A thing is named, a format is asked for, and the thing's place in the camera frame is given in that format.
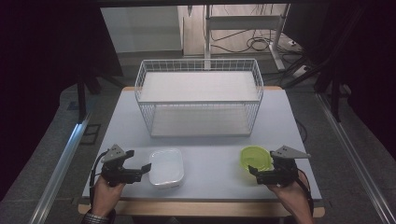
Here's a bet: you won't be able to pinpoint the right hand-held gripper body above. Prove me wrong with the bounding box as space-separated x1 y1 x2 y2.
256 145 311 188

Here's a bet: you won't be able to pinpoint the black table cable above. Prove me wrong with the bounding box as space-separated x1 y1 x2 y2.
294 118 309 145

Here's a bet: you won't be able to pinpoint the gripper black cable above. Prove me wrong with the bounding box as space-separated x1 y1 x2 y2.
295 167 315 217
89 150 109 209

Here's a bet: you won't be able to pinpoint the person's right hand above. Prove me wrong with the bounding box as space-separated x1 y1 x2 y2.
266 171 310 209

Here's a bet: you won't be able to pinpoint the white metal desk frame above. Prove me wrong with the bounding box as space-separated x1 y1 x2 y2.
203 3 291 71

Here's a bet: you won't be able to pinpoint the black floor cables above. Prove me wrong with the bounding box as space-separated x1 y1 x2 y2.
210 28 302 55

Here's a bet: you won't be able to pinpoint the black stand leg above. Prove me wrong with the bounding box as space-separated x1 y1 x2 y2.
329 73 344 123
76 72 104 123

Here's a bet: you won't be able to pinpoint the aluminium rail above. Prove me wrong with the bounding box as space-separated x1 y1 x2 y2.
28 112 93 224
315 92 396 224

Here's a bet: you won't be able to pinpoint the white square container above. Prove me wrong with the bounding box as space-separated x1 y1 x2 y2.
148 147 185 189

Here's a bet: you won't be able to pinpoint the green round container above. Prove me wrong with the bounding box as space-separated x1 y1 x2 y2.
239 145 274 172

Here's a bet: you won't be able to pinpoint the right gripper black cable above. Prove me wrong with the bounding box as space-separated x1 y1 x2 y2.
295 167 315 217

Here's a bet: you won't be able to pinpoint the white power strip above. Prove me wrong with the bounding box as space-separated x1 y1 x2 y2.
291 64 312 78

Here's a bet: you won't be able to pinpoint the white board panel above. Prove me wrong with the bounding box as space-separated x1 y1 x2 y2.
100 6 183 54

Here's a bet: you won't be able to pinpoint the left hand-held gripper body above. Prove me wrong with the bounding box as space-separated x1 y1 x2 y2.
100 144 144 188

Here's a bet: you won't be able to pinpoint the white wire shelf rack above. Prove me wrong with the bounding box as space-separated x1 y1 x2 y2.
134 58 264 138

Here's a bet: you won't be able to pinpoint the person's left hand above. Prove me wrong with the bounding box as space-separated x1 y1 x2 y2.
92 175 127 217

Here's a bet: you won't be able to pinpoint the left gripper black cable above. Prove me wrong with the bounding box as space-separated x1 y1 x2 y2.
89 150 109 209

